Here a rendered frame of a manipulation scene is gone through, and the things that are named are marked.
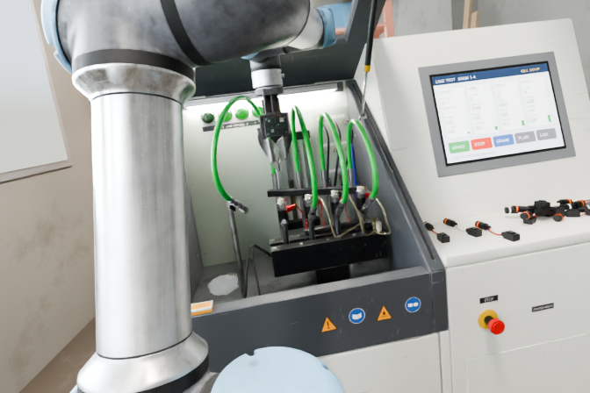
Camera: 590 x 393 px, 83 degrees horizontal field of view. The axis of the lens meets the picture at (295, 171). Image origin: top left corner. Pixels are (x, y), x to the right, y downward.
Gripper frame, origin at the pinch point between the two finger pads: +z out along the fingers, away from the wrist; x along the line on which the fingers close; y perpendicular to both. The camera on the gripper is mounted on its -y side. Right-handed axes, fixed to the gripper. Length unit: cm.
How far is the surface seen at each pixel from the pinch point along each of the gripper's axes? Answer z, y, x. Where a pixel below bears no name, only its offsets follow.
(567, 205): 21, 8, 77
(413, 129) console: -3.9, -9.6, 42.9
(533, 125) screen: 0, -8, 82
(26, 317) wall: 86, -115, -156
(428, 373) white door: 54, 19, 29
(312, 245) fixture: 24.3, -1.7, 6.5
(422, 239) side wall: 21.5, 13.4, 32.2
